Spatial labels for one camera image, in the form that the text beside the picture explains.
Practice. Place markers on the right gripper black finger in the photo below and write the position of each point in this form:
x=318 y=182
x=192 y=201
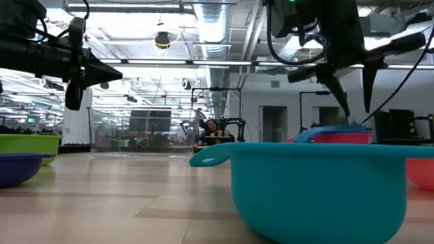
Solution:
x=369 y=84
x=335 y=91

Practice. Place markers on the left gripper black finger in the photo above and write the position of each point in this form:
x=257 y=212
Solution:
x=100 y=79
x=100 y=69

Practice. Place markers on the blue measuring cup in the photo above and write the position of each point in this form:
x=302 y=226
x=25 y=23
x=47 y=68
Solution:
x=325 y=130

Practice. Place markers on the green measuring cup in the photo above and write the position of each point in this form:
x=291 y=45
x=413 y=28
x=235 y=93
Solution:
x=27 y=144

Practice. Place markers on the teal measuring cup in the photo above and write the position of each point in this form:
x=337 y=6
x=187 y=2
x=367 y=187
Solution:
x=318 y=189

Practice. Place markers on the coral orange measuring cup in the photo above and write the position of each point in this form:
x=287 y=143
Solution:
x=422 y=173

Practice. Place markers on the purple measuring cup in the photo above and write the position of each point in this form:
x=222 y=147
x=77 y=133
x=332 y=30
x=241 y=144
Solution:
x=17 y=169

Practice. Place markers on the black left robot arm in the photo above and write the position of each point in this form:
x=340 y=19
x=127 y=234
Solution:
x=17 y=17

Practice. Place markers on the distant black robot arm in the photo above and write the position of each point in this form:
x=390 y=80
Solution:
x=241 y=130

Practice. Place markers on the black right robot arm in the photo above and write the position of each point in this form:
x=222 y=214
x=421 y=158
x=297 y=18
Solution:
x=291 y=17

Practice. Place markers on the clear plastic basket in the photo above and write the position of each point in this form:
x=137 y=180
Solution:
x=112 y=135

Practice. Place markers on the dark doorway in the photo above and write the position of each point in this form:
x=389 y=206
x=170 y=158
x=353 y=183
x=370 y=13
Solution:
x=330 y=113
x=274 y=123

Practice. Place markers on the black desk monitors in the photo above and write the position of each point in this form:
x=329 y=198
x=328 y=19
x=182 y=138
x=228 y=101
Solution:
x=396 y=123

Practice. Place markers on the white pillar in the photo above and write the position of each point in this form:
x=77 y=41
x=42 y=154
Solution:
x=76 y=125

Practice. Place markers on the green exit sign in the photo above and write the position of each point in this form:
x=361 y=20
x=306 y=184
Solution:
x=31 y=120

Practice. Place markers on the black table edge strip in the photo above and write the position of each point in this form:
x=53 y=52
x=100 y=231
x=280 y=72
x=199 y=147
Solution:
x=74 y=149

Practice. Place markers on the long ceiling light bar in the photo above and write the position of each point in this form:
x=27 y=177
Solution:
x=220 y=62

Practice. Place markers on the person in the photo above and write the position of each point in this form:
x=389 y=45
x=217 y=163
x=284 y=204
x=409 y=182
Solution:
x=212 y=127

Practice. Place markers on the black metal gantry frame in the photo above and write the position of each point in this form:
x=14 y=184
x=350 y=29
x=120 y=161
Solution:
x=300 y=112
x=217 y=89

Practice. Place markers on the black wall monitor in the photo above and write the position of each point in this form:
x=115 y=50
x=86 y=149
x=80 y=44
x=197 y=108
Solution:
x=149 y=120

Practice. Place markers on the silver ribbed air duct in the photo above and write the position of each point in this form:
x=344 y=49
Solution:
x=212 y=30

